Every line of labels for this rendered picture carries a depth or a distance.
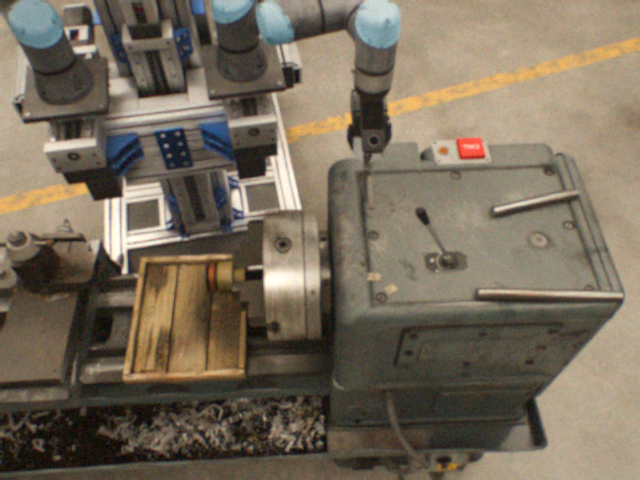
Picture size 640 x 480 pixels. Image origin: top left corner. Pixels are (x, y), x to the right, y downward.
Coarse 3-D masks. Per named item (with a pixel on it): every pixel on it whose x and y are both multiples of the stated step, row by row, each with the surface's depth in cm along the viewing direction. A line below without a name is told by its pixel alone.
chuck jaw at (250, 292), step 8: (232, 288) 138; (240, 288) 138; (248, 288) 138; (256, 288) 138; (240, 296) 139; (248, 296) 137; (256, 296) 137; (248, 304) 137; (256, 304) 135; (264, 304) 135; (256, 312) 134; (264, 312) 134; (256, 320) 134; (264, 320) 134; (272, 328) 134
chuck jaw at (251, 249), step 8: (248, 224) 138; (256, 224) 138; (248, 232) 138; (256, 232) 138; (240, 240) 141; (248, 240) 139; (256, 240) 139; (240, 248) 139; (248, 248) 139; (256, 248) 139; (232, 256) 140; (240, 256) 140; (248, 256) 140; (256, 256) 140; (240, 264) 141; (248, 264) 141; (256, 264) 141
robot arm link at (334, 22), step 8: (328, 0) 105; (336, 0) 105; (344, 0) 106; (352, 0) 105; (360, 0) 105; (328, 8) 105; (336, 8) 106; (344, 8) 106; (352, 8) 105; (328, 16) 106; (336, 16) 106; (344, 16) 107; (328, 24) 107; (336, 24) 107; (344, 24) 108; (328, 32) 109
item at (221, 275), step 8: (208, 264) 141; (216, 264) 142; (224, 264) 140; (232, 264) 140; (208, 272) 140; (216, 272) 140; (224, 272) 139; (232, 272) 140; (240, 272) 141; (208, 280) 140; (216, 280) 140; (224, 280) 139; (232, 280) 139; (240, 280) 140; (208, 288) 141; (216, 288) 141; (224, 288) 140
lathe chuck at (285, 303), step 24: (264, 216) 137; (288, 216) 136; (264, 240) 130; (288, 240) 130; (264, 264) 128; (288, 264) 128; (264, 288) 128; (288, 288) 128; (288, 312) 130; (288, 336) 137
